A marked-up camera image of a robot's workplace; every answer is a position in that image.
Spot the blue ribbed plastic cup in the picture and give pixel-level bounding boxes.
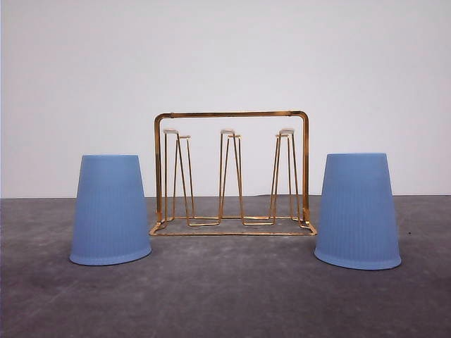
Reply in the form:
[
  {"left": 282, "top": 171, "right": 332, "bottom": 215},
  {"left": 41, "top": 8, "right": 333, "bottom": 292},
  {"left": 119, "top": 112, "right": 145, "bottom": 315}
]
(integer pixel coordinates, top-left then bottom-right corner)
[
  {"left": 69, "top": 154, "right": 152, "bottom": 265},
  {"left": 314, "top": 153, "right": 402, "bottom": 270}
]

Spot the gold wire cup rack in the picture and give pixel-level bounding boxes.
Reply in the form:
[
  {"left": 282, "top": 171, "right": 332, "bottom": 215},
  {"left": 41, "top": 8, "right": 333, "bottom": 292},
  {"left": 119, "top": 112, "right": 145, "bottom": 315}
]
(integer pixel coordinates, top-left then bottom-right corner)
[{"left": 150, "top": 111, "right": 317, "bottom": 236}]

